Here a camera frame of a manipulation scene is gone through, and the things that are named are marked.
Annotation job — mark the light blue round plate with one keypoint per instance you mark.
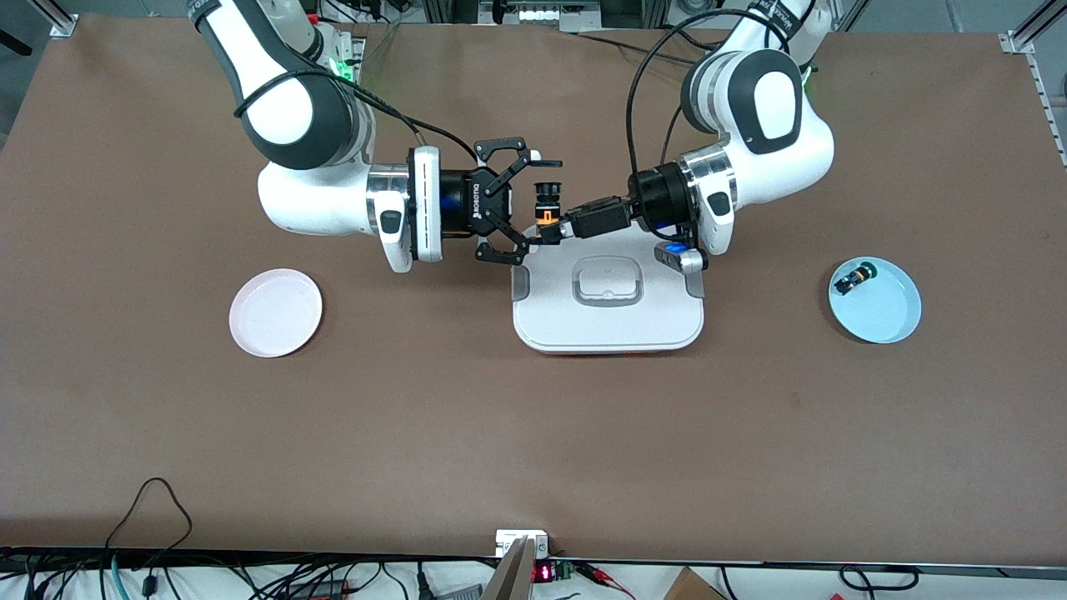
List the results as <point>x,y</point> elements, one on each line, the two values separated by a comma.
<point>884,312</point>

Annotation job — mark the white lidded box grey clips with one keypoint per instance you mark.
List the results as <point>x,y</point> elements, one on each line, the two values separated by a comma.
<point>608,325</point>

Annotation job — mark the black rod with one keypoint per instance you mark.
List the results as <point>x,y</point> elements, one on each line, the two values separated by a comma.
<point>15,42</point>

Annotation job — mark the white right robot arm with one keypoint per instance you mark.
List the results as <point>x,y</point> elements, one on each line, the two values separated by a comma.
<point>292,117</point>

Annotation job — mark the green push-button switch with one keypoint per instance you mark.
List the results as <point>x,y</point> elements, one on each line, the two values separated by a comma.
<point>852,281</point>

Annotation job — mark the small aluminium corner bracket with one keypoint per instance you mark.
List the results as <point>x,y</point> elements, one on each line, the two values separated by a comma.
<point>63,21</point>

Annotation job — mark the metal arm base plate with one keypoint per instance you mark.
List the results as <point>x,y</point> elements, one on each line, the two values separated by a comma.
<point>357,52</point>

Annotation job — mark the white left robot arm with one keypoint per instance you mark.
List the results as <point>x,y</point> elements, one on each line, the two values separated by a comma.
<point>775,125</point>

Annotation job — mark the perforated metal strip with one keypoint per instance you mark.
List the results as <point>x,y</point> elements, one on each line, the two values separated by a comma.
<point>1046,100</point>

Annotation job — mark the red LED display module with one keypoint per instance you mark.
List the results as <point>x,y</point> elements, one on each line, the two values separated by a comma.
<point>543,573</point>

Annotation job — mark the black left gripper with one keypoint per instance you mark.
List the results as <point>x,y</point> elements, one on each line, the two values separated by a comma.
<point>656,197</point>

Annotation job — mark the white power strip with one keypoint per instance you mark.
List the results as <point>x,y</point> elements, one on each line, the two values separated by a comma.
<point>550,12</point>

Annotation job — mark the orange push-button switch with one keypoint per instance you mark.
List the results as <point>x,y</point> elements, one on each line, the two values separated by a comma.
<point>548,193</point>

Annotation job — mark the pale pink round plate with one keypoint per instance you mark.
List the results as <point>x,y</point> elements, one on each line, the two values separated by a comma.
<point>275,317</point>

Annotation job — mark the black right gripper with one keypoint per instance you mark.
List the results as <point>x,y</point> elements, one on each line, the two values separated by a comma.
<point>477,207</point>

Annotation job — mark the silver camera mount bracket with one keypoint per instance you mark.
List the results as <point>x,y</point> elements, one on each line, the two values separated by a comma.
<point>521,546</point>

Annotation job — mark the brown cardboard piece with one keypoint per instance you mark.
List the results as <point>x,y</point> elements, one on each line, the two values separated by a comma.
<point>692,586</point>

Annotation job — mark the aluminium frame profile with bracket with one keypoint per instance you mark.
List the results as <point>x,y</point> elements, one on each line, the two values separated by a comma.
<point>1034,29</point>

